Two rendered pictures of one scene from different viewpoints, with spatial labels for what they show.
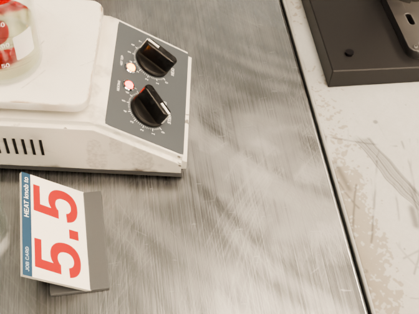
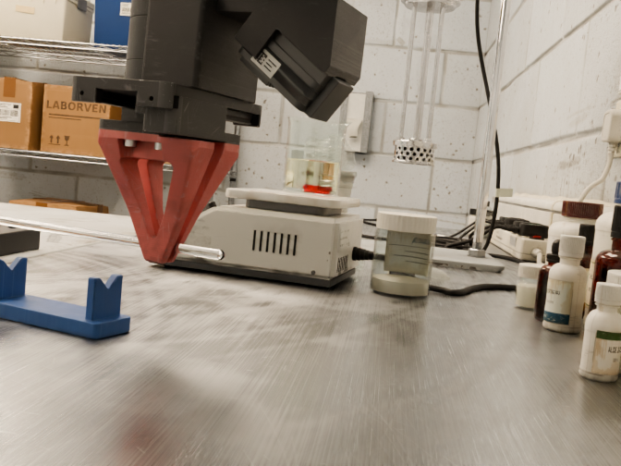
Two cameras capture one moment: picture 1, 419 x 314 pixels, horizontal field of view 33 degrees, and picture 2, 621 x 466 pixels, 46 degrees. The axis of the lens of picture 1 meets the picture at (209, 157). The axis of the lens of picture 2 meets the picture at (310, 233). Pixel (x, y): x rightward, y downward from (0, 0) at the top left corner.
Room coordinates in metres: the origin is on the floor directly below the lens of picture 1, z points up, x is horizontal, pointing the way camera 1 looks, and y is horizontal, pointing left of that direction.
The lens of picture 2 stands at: (1.13, 0.41, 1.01)
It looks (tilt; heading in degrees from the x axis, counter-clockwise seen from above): 5 degrees down; 198
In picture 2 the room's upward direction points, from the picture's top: 6 degrees clockwise
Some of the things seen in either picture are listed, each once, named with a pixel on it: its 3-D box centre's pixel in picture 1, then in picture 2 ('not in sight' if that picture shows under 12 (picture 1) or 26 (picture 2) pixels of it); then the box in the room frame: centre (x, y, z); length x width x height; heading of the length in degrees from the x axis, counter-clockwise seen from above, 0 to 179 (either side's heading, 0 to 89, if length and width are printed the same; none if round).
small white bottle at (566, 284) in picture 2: not in sight; (566, 283); (0.48, 0.44, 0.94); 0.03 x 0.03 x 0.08
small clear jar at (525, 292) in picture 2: not in sight; (535, 287); (0.38, 0.41, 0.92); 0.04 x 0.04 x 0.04
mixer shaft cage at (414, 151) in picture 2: not in sight; (421, 80); (0.03, 0.21, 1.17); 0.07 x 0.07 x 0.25
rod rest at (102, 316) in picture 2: not in sight; (54, 294); (0.74, 0.12, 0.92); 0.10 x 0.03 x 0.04; 84
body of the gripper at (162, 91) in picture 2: not in sight; (177, 59); (0.75, 0.20, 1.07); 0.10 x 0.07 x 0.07; 174
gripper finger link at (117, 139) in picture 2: not in sight; (176, 183); (0.74, 0.20, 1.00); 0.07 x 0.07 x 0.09; 84
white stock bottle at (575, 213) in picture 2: not in sight; (577, 254); (0.33, 0.45, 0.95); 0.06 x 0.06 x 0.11
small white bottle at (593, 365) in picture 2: not in sight; (603, 331); (0.64, 0.46, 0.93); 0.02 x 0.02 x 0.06
